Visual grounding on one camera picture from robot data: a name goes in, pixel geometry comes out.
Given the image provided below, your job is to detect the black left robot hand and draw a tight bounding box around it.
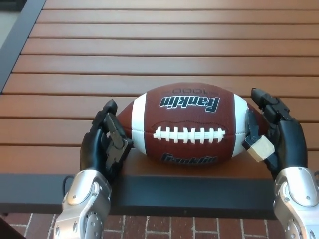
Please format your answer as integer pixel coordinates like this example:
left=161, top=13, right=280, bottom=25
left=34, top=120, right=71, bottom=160
left=79, top=99, right=134, bottom=186

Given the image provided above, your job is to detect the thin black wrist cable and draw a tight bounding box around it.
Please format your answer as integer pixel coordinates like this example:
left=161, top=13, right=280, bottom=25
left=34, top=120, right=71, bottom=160
left=61, top=175, right=75, bottom=198

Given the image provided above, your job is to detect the brown Franklin leather football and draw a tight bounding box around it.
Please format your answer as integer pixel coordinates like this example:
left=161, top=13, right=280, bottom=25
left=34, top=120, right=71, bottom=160
left=116, top=82, right=269, bottom=165

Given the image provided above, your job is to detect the wooden slat table black frame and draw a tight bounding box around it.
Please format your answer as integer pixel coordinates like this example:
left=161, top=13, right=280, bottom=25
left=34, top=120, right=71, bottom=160
left=0, top=0, right=319, bottom=239

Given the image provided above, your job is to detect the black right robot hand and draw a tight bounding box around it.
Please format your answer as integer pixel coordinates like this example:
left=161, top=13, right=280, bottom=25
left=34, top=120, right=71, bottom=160
left=241, top=87, right=310, bottom=179

